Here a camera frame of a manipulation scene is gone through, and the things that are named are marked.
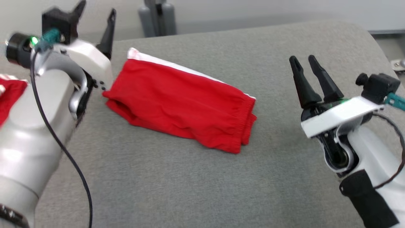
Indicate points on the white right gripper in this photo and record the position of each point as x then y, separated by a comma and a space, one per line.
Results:
341, 115

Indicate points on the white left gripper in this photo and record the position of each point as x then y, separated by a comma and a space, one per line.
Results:
91, 60

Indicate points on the red white jersey shirt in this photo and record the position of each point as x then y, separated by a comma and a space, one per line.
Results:
9, 95

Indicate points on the red shorts with white stripe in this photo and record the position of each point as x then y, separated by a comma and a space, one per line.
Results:
180, 101

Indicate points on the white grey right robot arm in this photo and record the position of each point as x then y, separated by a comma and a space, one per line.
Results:
373, 158

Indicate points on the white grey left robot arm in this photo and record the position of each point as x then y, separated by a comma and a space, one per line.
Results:
25, 136

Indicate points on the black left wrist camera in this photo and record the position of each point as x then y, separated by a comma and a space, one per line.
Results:
60, 23

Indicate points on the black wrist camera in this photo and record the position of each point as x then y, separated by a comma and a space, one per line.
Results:
381, 87
60, 23

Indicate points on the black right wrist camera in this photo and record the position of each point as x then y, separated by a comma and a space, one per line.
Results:
381, 87

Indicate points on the grey metal post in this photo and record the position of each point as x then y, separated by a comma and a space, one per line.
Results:
158, 17

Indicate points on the grey metal frame with casters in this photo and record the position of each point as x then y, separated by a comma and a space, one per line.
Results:
399, 66

